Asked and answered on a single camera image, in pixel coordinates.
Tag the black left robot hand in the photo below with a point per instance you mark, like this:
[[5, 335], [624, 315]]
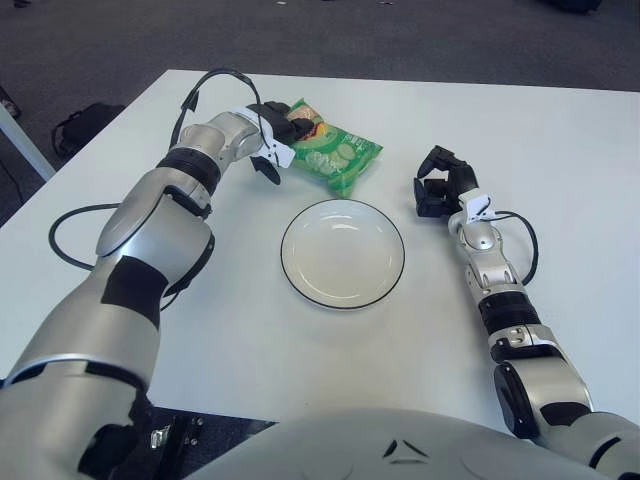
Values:
[[277, 125]]

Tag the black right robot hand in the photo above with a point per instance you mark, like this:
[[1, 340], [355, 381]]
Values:
[[445, 192]]

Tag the green potato chips bag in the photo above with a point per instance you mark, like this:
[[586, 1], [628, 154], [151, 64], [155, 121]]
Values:
[[340, 160]]

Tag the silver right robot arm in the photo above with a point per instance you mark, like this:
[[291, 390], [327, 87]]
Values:
[[492, 270]]

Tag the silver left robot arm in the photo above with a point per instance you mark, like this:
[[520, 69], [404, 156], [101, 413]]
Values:
[[150, 235]]

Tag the white plate with black rim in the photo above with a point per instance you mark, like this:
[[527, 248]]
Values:
[[342, 255]]

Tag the black backpack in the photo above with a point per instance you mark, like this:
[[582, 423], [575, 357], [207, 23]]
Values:
[[87, 120]]

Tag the white side table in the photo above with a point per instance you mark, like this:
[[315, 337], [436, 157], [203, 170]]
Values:
[[22, 140]]

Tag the grey robot torso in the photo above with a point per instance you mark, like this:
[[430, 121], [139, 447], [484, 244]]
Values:
[[375, 445]]

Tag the small dark floor item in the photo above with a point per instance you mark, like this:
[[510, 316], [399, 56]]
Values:
[[9, 102]]

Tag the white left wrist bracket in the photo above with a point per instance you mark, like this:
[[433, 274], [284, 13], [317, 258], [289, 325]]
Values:
[[282, 155]]

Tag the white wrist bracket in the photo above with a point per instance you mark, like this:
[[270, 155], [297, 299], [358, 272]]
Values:
[[475, 205], [282, 155]]

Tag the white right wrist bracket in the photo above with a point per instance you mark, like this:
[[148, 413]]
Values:
[[475, 205]]

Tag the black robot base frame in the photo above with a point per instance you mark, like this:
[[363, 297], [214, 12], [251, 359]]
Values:
[[200, 440]]

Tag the small metal bracket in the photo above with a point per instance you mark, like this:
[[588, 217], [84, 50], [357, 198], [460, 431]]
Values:
[[160, 437]]

